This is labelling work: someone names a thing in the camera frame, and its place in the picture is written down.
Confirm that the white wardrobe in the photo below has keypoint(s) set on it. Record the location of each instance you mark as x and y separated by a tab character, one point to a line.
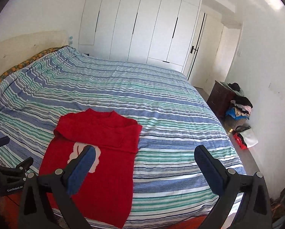
137	21

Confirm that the dark patterned cloth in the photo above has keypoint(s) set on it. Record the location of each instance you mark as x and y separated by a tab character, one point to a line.
284	205

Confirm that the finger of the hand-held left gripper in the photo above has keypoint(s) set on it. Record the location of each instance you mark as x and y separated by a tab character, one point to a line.
23	164
0	141

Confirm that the pile of clothes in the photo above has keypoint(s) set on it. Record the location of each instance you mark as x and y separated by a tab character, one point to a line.
240	105

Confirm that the white bag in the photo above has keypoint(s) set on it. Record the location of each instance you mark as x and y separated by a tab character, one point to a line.
249	137

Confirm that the blue green striped duvet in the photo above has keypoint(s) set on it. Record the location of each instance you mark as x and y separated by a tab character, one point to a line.
144	95

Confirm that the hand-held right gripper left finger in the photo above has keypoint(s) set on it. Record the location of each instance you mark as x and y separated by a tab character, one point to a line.
81	169

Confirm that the red bag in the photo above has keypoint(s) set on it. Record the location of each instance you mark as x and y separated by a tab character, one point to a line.
239	140

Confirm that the red sweater with white rabbit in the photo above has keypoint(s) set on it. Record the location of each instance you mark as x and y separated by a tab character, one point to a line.
109	171

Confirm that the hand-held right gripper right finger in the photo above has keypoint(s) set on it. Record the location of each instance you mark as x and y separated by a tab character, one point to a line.
208	169

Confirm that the beige bed headboard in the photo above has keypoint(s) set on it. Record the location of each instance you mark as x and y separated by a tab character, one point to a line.
25	45

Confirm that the dark wooden nightstand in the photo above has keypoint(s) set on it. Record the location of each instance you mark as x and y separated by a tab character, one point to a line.
220	97

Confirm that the yellow patterned bed sheet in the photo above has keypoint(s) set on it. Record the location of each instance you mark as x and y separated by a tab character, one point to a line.
14	68

